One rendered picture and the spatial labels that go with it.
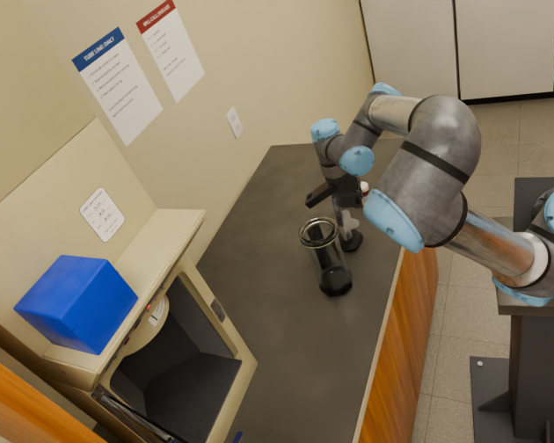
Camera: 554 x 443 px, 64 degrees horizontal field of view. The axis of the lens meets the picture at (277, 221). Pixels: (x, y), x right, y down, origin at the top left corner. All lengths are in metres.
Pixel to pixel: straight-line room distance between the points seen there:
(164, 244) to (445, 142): 0.47
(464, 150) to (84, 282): 0.56
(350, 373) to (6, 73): 0.93
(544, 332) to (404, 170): 0.86
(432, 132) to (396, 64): 2.98
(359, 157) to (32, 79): 0.67
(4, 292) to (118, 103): 0.83
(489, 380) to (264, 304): 1.16
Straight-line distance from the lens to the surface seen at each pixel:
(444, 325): 2.33
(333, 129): 1.13
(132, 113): 1.44
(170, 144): 1.54
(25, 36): 0.74
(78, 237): 0.75
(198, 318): 1.08
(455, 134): 0.70
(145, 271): 0.74
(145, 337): 0.91
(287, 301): 1.34
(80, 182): 0.75
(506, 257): 0.92
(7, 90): 0.71
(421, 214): 0.70
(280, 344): 1.26
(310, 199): 1.28
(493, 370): 2.20
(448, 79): 3.68
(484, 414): 2.11
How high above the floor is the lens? 1.94
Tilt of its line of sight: 38 degrees down
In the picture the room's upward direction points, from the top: 23 degrees counter-clockwise
